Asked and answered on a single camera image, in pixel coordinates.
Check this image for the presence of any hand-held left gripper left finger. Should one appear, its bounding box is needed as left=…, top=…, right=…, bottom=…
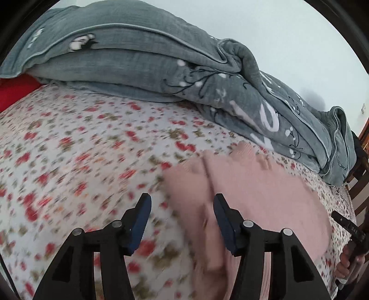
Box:
left=33, top=193, right=152, bottom=300

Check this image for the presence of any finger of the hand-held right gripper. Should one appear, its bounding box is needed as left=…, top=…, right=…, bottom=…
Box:
left=331, top=210, right=358, bottom=235

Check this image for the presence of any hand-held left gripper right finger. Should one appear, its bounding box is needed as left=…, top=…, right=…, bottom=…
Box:
left=213, top=194, right=332, bottom=300

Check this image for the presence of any pink knit sweater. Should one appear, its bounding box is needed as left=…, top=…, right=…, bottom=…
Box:
left=163, top=141, right=333, bottom=300

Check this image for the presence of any person's right hand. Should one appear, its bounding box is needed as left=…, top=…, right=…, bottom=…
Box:
left=335, top=244, right=366, bottom=289

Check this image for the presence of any black cloth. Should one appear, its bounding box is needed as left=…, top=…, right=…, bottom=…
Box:
left=352, top=131, right=369, bottom=174

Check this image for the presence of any floral bed sheet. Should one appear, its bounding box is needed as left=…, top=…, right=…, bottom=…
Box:
left=0, top=82, right=359, bottom=300

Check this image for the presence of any grey floral blanket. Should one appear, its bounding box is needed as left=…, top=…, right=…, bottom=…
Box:
left=0, top=6, right=356, bottom=188

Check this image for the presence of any red pillow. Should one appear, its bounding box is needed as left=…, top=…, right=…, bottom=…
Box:
left=0, top=73, right=41, bottom=114

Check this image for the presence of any wooden slatted bed rail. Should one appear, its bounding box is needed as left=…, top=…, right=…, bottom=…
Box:
left=344, top=131, right=369, bottom=218

